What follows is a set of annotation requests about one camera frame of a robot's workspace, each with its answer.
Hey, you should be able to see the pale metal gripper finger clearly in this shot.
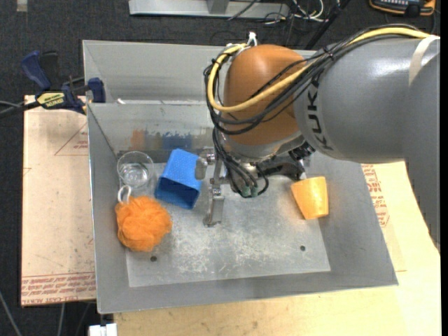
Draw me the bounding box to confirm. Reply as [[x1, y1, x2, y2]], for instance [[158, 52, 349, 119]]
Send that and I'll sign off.
[[203, 187, 225, 228], [194, 154, 216, 181]]

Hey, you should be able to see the blue square container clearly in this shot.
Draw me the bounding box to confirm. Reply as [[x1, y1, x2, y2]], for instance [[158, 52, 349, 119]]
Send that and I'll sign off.
[[154, 148, 204, 210]]

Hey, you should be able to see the orange plastic cup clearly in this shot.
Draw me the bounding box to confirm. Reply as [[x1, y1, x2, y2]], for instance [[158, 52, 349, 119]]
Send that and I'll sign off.
[[290, 176, 330, 221]]

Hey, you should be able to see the grey metal bin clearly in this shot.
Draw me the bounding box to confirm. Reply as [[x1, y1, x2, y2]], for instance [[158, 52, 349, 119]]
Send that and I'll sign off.
[[82, 39, 399, 314]]

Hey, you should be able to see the clear glass cup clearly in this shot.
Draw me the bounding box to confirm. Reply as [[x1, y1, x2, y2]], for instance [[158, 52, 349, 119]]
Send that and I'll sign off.
[[116, 150, 155, 189]]

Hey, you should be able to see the orange mesh bath sponge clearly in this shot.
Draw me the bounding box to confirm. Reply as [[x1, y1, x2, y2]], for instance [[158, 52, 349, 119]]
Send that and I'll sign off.
[[114, 184, 174, 253]]

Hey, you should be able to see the brown cardboard board, red print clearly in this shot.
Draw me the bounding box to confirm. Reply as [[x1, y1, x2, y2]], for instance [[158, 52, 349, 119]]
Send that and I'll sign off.
[[20, 94, 409, 307]]

